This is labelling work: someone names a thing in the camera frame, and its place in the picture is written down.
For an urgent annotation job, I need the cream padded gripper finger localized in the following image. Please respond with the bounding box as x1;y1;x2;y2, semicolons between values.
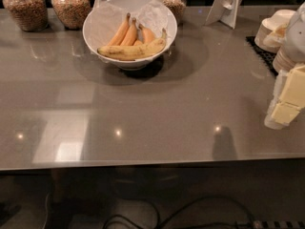
264;100;301;130

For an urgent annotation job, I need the black rubber mat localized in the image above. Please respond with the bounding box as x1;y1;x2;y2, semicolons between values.
245;36;277;76

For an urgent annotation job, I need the stack of white paper bowls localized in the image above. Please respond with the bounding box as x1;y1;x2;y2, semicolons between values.
254;10;295;53

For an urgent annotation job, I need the left orange-yellow banana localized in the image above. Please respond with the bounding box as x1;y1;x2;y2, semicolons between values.
108;13;131;46

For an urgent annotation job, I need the black floor cable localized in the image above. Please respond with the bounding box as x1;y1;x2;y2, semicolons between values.
102;196;258;229

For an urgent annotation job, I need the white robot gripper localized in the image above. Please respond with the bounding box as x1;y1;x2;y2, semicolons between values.
274;4;305;108

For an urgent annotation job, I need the far left glass cereal jar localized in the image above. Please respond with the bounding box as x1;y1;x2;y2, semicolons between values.
3;0;48;31

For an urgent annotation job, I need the white paper bowl liner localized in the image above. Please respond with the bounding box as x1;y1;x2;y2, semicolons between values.
83;0;169;50

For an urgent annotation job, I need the white sign stand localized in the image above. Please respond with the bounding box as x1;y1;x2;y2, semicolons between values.
205;0;242;29

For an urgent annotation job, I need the black power strip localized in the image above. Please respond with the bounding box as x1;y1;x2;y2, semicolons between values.
253;220;305;229

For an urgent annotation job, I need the white ceramic bowl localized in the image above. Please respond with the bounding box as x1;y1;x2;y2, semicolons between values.
83;0;177;71

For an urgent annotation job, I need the small hidden banana piece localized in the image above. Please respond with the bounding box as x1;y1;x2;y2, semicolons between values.
133;40;143;46

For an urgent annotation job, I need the spotted yellow banana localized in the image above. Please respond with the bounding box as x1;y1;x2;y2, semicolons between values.
97;29;167;61

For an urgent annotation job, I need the orange-yellow banana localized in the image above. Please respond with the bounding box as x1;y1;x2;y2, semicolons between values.
108;13;131;46
139;24;155;43
121;18;137;46

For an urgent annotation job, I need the right orange-yellow banana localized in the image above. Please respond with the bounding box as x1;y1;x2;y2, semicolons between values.
139;24;155;43

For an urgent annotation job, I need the middle orange-yellow banana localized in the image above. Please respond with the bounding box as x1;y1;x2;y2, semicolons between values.
121;18;137;46

